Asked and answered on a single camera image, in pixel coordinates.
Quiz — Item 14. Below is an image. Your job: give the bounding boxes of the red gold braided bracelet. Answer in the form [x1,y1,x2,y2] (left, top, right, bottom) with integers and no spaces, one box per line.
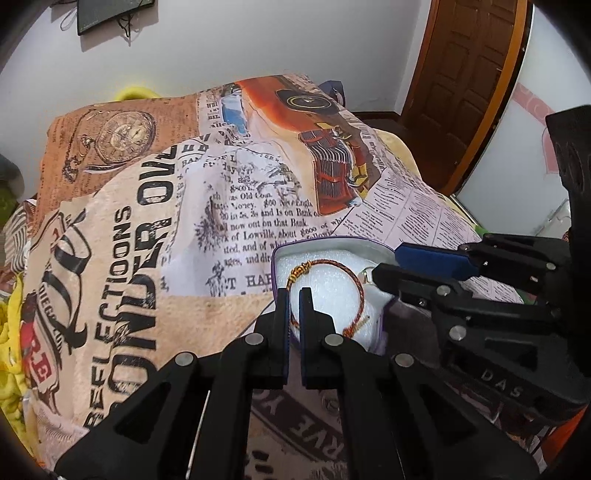
[286,259,374,339]

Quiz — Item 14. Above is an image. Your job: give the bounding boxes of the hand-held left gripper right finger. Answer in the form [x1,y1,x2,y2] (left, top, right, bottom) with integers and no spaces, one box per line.
[298,288,542,480]

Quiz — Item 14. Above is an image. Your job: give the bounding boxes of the yellow fuzzy cloth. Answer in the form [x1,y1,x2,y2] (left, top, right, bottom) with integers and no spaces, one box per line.
[0,272,38,457]

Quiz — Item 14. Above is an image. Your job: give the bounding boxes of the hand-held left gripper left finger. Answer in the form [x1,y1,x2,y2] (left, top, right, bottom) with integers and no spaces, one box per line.
[54,288,291,480]

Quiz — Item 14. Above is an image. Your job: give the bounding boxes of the blue bag handle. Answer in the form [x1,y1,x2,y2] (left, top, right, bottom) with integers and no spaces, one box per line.
[318,80,348,109]

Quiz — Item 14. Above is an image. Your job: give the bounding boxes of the brown wooden door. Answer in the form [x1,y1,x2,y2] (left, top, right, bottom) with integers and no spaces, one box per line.
[399,0,532,195]

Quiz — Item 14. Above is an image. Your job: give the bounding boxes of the purple tin box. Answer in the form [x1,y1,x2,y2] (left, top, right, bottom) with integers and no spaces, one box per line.
[271,236,403,357]

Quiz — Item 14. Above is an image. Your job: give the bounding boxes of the newspaper print blanket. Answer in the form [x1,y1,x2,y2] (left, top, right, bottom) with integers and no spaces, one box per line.
[23,74,536,480]

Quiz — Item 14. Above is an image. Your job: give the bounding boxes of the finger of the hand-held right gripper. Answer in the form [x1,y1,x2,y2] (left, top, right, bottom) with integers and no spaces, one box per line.
[394,233,574,304]
[372,263,578,371]

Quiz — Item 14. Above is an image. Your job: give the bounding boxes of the white cabinet with pink print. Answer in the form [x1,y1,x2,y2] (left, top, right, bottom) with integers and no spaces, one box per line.
[455,7,591,241]

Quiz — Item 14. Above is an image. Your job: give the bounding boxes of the striped beige cloth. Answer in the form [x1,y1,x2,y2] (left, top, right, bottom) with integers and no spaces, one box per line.
[0,203,43,287]

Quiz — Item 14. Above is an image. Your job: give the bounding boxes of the yellow plastic object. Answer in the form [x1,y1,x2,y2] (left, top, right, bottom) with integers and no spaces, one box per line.
[113,84,158,102]

